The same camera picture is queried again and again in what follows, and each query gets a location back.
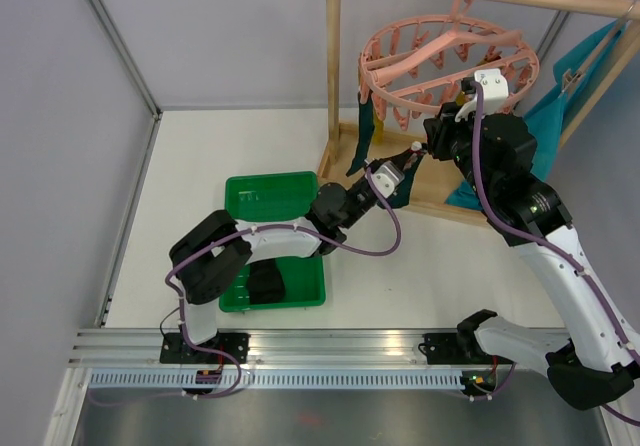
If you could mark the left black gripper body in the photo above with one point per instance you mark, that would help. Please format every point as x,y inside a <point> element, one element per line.
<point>363,199</point>

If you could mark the christmas pattern sock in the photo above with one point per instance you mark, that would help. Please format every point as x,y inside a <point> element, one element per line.
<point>366,129</point>

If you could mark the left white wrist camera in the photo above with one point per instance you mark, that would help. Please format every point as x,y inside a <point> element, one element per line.
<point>386,178</point>

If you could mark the green plastic tray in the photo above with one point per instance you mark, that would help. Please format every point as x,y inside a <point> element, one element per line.
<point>275,198</point>

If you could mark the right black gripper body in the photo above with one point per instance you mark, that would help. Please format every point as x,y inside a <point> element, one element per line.
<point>454,140</point>

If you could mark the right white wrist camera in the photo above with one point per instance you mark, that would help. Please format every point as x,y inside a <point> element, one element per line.
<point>488,90</point>

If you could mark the black sock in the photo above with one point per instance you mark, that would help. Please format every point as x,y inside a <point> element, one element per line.
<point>265,284</point>

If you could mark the metal clip hanger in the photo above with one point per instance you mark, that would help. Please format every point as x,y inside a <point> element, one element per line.
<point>573,78</point>

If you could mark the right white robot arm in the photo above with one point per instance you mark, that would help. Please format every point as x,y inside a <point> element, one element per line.
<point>596,362</point>

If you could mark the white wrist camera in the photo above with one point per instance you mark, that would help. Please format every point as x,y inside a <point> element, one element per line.
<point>488,90</point>
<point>386,178</point>

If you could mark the wooden clothes rack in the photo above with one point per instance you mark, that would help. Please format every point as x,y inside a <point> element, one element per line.
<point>435,181</point>

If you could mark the slotted cable duct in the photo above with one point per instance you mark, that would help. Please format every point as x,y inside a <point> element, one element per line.
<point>422,379</point>

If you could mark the dark teal sock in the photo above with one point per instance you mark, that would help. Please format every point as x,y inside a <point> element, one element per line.
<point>408,163</point>

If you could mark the teal cloth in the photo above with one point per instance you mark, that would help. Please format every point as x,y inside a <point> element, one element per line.
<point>548,118</point>

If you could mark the aluminium mounting rail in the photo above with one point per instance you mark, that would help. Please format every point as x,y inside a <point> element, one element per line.
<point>116,347</point>

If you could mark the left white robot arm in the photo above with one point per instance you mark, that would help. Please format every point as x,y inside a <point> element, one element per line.
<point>207,260</point>

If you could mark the yellow sock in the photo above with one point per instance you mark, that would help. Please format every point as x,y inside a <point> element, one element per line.
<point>379,115</point>
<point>464,97</point>

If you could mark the pink round clip hanger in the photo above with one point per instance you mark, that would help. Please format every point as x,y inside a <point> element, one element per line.
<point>418,63</point>

